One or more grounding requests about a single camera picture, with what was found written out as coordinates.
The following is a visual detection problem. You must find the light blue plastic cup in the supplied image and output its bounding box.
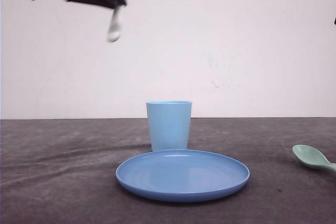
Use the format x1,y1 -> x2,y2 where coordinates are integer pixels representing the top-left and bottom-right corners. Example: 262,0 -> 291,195
146,101 -> 192,151

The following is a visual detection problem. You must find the blue plastic plate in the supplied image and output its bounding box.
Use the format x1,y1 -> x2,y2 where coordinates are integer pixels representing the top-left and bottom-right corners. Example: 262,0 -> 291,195
116,150 -> 250,203

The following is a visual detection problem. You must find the mint green plastic spoon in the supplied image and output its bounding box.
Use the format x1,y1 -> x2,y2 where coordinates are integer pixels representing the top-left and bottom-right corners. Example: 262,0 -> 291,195
292,144 -> 335,172

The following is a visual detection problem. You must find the white plastic fork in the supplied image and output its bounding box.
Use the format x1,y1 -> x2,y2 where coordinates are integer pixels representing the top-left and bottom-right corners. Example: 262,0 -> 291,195
107,5 -> 123,42

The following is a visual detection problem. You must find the dark grey tablecloth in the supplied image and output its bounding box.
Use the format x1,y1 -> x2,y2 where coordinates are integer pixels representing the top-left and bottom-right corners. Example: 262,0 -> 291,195
0,118 -> 336,224

